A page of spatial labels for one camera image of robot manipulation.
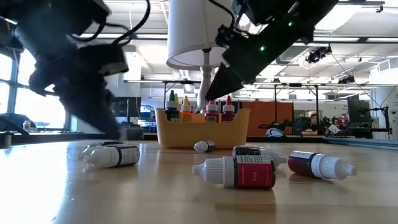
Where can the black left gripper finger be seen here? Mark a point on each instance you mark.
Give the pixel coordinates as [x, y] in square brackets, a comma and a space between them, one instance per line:
[93, 112]

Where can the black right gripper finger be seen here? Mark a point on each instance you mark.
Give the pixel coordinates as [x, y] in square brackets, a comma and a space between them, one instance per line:
[225, 82]

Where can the large dark red colouring bottle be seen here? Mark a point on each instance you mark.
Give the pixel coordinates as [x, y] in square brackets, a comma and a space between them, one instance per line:
[228, 113]

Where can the large orange-red colouring bottle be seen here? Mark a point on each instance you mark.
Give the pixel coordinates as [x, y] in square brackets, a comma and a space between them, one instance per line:
[212, 113]

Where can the large yellow food colouring bottle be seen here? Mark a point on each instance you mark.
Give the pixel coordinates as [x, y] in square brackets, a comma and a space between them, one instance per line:
[176, 99]
[186, 113]

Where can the large green food colouring bottle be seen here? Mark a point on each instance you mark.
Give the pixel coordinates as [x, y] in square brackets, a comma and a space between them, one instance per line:
[171, 112]

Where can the small black dropper bottle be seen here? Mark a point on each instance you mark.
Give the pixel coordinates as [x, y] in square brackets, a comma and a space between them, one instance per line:
[278, 158]

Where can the small dark red dropper bottle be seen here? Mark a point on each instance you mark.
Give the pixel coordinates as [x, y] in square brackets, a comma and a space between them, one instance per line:
[301, 163]

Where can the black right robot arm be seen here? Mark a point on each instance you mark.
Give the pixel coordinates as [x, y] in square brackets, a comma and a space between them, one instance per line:
[280, 9]

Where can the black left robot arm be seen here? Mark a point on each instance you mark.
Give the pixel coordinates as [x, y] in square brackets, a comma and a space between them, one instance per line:
[46, 21]

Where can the black computer monitor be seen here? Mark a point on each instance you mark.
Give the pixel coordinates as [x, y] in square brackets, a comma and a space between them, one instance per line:
[357, 110]
[127, 107]

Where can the yellow plastic bin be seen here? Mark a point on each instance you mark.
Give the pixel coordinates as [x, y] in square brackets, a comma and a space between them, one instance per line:
[202, 133]

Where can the table lamp with white shade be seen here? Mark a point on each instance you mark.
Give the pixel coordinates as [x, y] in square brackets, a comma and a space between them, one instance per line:
[192, 31]

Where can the clear water bottle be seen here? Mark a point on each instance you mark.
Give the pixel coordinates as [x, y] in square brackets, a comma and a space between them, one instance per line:
[26, 125]

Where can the small blue dropper bottle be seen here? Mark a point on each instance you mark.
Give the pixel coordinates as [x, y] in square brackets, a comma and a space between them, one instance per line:
[203, 146]

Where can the black chair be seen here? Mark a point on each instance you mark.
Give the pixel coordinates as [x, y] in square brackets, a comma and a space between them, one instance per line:
[12, 123]

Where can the white blue ball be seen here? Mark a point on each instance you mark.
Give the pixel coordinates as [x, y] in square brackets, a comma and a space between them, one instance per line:
[275, 132]

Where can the person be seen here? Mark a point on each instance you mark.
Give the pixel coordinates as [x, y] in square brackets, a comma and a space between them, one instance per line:
[314, 119]

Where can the small pink label dropper bottle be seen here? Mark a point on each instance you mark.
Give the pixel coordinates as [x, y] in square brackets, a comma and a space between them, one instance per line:
[255, 174]

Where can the white desk device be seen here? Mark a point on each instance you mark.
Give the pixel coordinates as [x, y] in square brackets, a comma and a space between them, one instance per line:
[334, 129]

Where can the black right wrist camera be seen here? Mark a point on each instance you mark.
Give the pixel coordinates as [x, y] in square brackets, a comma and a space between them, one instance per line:
[225, 37]

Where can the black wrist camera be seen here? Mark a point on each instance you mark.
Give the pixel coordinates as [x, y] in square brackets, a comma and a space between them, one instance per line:
[109, 59]
[225, 37]

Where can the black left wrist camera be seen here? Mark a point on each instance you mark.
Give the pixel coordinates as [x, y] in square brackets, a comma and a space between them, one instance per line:
[109, 59]

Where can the black aluminium table frame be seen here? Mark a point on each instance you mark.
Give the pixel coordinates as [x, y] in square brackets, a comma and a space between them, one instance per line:
[46, 136]

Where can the orange partition wall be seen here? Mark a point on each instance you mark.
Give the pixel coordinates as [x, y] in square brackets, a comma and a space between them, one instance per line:
[267, 115]

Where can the black ceiling mounted camera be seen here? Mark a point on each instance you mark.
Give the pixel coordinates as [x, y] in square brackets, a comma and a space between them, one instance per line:
[346, 79]
[317, 54]

